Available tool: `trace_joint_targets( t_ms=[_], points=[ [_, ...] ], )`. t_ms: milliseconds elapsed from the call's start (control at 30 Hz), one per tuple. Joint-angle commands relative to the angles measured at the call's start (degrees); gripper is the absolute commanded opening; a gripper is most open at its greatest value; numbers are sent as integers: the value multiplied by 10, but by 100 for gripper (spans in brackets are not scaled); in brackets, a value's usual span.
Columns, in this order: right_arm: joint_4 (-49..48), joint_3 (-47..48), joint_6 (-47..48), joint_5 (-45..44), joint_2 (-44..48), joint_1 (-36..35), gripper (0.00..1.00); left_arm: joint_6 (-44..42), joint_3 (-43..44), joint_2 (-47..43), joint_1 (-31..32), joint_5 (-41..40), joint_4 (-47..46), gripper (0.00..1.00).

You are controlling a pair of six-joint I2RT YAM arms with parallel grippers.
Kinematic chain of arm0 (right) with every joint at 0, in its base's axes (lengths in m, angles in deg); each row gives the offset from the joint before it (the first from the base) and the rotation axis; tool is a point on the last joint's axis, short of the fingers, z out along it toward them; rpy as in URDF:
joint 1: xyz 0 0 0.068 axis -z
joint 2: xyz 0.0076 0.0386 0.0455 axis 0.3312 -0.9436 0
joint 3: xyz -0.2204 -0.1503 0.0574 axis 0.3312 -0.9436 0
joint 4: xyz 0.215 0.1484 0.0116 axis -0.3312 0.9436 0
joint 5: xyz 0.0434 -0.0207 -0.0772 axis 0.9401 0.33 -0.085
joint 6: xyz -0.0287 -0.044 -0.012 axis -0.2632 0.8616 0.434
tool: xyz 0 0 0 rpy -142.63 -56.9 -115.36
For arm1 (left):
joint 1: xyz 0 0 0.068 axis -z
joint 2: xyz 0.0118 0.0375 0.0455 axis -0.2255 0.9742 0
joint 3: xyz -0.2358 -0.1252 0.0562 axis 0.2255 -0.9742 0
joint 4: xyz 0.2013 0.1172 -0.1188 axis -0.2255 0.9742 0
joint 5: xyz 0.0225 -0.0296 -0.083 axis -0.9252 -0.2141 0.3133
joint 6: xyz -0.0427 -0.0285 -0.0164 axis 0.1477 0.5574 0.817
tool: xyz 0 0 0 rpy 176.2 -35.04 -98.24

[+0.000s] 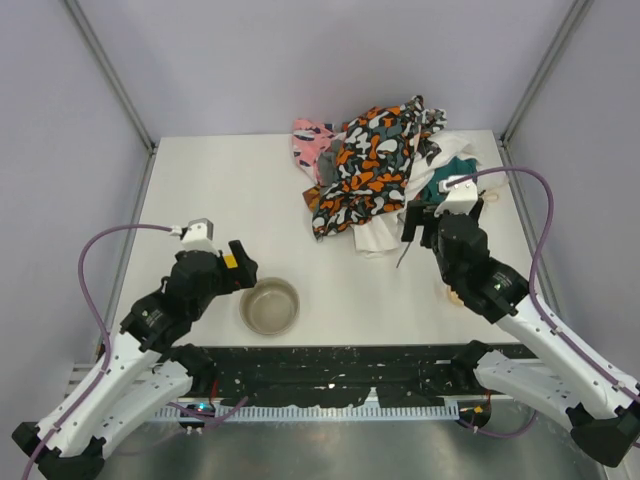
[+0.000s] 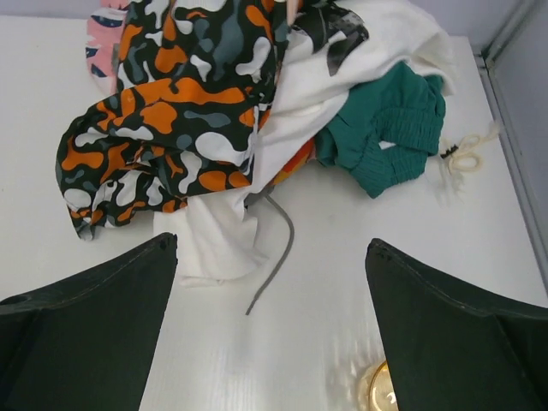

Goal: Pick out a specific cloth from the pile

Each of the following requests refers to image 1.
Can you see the aluminium frame post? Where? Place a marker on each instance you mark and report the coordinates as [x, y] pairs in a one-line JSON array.
[[107, 69], [550, 59]]

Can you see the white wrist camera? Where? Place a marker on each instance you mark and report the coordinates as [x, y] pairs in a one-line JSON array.
[[460, 196], [198, 235]]

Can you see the right aluminium frame post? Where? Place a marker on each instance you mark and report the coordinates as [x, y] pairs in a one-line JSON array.
[[550, 59]]

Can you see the orange black patterned cloth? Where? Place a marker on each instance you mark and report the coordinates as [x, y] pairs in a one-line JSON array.
[[373, 164]]

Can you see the teal green cloth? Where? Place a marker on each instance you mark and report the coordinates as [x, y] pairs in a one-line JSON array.
[[457, 166]]

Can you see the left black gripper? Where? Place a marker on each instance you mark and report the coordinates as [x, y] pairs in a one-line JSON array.
[[240, 267]]

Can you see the left aluminium frame post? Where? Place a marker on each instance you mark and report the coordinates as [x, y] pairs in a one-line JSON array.
[[107, 69]]

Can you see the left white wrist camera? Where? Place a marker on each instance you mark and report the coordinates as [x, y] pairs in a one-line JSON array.
[[198, 235]]

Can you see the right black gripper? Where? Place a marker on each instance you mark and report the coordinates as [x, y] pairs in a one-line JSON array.
[[421, 225]]

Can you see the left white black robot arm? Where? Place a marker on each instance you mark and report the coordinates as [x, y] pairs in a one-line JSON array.
[[142, 369]]

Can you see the slotted cable duct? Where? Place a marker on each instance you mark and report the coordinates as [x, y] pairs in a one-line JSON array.
[[369, 411]]

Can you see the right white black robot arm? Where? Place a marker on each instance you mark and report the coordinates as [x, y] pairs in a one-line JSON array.
[[597, 403]]

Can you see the grey metal bowl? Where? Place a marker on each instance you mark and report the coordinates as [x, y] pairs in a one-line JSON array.
[[271, 307]]

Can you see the grey cloth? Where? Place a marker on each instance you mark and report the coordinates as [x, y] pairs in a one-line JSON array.
[[327, 172]]

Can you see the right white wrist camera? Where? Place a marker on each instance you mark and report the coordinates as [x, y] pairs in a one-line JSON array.
[[460, 196]]

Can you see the pink patterned cloth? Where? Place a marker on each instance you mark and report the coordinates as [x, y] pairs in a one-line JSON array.
[[308, 141]]

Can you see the orange transparent plastic cup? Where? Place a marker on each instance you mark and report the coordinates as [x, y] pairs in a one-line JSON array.
[[453, 297]]

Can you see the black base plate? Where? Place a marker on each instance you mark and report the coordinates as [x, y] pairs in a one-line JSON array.
[[336, 376]]

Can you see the yellow toy block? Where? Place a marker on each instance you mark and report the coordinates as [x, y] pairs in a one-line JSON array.
[[230, 261]]

